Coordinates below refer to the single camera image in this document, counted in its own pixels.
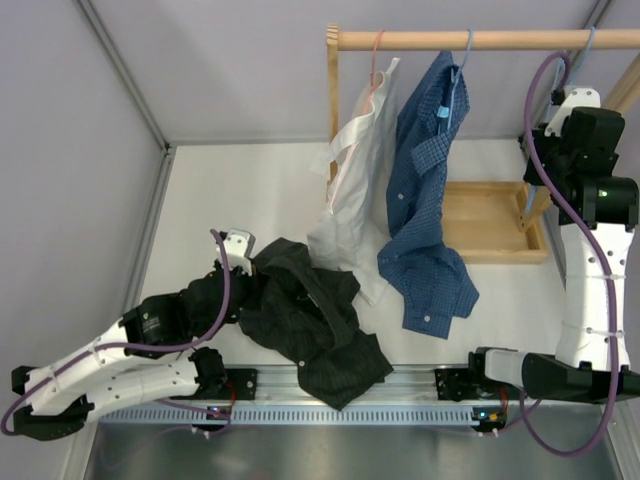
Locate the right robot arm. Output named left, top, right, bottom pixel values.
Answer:
left=465, top=106, right=639, bottom=404

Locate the blue hanger with blue shirt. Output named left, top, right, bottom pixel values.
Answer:
left=436, top=28, right=476, bottom=139

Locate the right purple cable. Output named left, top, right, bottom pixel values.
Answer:
left=517, top=52, right=634, bottom=456

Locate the black pinstripe shirt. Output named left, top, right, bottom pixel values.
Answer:
left=238, top=238, right=393, bottom=411

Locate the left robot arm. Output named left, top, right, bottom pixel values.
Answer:
left=1, top=263, right=257, bottom=441

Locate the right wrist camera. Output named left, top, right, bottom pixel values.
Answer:
left=543, top=86, right=601, bottom=137

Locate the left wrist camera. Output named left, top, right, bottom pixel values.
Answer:
left=221, top=228, right=255, bottom=276

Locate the light blue wire hanger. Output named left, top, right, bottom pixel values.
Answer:
left=521, top=51, right=623, bottom=225

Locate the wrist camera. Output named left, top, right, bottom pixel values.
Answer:
left=543, top=86, right=601, bottom=137
left=221, top=228, right=255, bottom=276

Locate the white shirt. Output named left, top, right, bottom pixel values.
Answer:
left=307, top=57, right=401, bottom=305

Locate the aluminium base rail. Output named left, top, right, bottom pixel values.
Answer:
left=99, top=367, right=516, bottom=426

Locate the blue checked shirt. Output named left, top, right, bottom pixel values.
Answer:
left=377, top=51, right=479, bottom=339

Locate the wooden clothes rack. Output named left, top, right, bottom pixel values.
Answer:
left=326, top=24, right=639, bottom=264

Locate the pink wire hanger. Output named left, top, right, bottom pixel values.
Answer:
left=350, top=29, right=385, bottom=150

